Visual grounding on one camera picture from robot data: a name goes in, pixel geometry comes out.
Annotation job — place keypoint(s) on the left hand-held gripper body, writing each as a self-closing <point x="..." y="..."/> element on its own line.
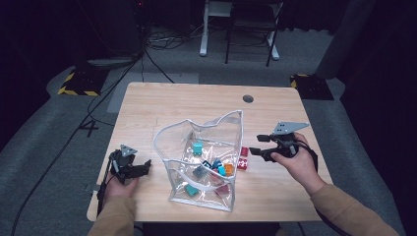
<point x="123" y="164"/>

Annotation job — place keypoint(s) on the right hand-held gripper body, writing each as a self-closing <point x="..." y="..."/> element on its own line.
<point x="285" y="144"/>

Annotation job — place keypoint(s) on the orange toy brick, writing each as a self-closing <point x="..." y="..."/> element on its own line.
<point x="229" y="168"/>

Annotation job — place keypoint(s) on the small blue toy brick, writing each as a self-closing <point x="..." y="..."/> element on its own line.
<point x="216" y="163"/>

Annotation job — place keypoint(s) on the clear plastic bag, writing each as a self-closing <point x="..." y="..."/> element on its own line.
<point x="183" y="200"/>

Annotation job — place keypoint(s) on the teal toy brick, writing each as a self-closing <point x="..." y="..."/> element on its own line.
<point x="191" y="190"/>
<point x="197" y="147"/>

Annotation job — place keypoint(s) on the person's left hand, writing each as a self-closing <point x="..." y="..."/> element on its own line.
<point x="119" y="190"/>

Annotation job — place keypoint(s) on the person's right hand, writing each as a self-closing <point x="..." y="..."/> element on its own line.
<point x="303" y="168"/>

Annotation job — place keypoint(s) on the striped floor plate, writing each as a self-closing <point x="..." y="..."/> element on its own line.
<point x="82" y="82"/>
<point x="311" y="87"/>

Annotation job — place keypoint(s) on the black chair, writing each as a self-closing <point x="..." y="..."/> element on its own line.
<point x="250" y="22"/>

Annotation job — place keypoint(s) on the grey curtain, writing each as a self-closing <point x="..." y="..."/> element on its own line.
<point x="344" y="39"/>

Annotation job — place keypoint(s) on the dark equipment stand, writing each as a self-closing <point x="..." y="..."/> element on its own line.
<point x="111" y="32"/>

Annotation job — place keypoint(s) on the white desk frame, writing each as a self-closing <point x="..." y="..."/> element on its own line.
<point x="204" y="32"/>

